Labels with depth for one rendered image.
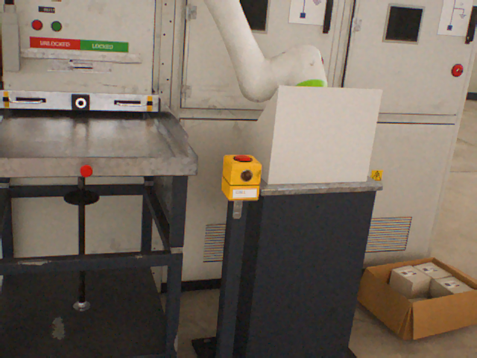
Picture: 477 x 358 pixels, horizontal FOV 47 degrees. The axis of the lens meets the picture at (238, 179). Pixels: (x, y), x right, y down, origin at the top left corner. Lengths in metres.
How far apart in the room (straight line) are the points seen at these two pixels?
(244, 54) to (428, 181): 1.31
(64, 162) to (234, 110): 0.96
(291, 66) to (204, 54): 0.47
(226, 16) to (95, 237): 1.08
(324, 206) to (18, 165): 0.91
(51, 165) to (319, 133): 0.79
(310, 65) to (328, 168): 0.34
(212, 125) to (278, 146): 0.64
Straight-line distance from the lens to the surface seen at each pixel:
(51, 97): 2.00
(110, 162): 1.56
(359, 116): 1.78
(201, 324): 2.36
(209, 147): 2.30
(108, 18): 1.98
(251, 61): 1.88
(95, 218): 2.35
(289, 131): 1.68
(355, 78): 2.47
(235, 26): 1.86
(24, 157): 1.55
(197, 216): 2.39
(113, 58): 1.96
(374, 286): 2.53
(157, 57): 2.21
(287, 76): 1.87
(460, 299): 2.57
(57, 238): 2.38
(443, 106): 2.74
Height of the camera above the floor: 1.31
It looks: 19 degrees down
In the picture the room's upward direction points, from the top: 5 degrees clockwise
